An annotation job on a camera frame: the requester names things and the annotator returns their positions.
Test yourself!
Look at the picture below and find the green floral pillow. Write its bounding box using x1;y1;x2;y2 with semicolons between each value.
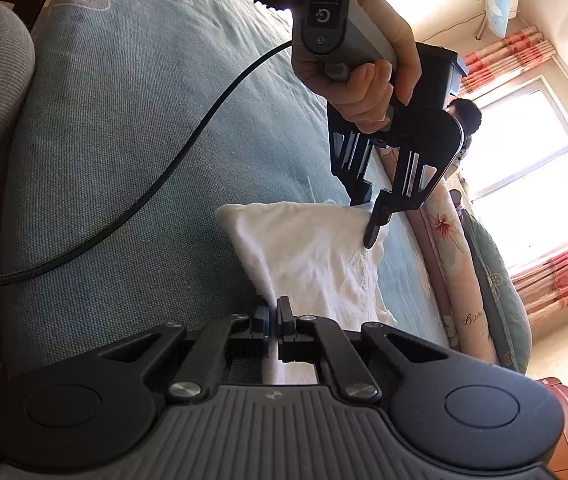
451;190;534;373

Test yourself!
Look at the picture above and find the white printed long-sleeve shirt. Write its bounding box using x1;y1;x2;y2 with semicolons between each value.
215;199;399;386

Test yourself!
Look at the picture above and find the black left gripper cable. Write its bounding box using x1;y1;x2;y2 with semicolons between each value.
0;40;295;291

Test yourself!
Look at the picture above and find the person's left hand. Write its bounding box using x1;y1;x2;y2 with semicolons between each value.
291;0;421;135

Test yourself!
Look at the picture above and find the pink floral folded quilt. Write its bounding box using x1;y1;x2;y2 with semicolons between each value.
381;145;500;366

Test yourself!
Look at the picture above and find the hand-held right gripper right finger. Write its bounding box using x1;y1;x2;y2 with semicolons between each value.
276;296;451;404

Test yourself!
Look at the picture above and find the bright window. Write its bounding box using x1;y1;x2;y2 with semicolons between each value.
456;77;568;271

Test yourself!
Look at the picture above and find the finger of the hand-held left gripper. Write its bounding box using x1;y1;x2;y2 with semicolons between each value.
349;180;373;208
363;189;394;251

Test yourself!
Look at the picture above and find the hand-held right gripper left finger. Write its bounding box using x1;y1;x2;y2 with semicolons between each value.
99;305;271;404

